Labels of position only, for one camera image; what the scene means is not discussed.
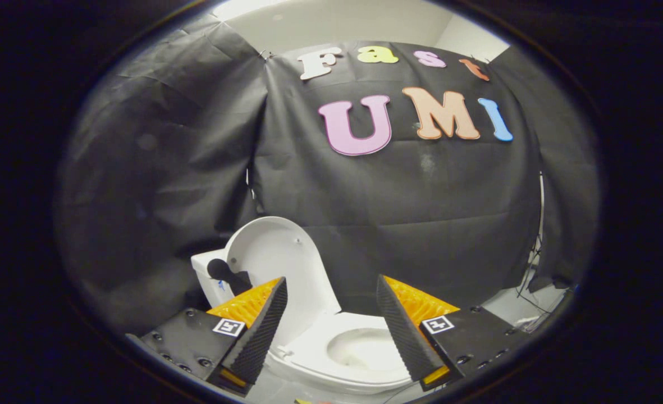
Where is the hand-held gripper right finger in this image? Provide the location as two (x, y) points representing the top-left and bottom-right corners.
(376, 274), (528, 392)

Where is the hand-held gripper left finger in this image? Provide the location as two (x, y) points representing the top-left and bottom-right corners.
(126, 276), (288, 393)

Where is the white toilet lid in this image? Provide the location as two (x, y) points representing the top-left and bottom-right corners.
(223, 216), (342, 351)

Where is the black backdrop cloth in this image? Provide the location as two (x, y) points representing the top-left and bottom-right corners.
(56, 14), (600, 337)

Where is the thin metal backdrop stand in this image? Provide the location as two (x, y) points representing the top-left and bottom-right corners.
(519, 171), (545, 298)

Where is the tangle of floor cables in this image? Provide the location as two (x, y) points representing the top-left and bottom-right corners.
(511, 292), (559, 333)

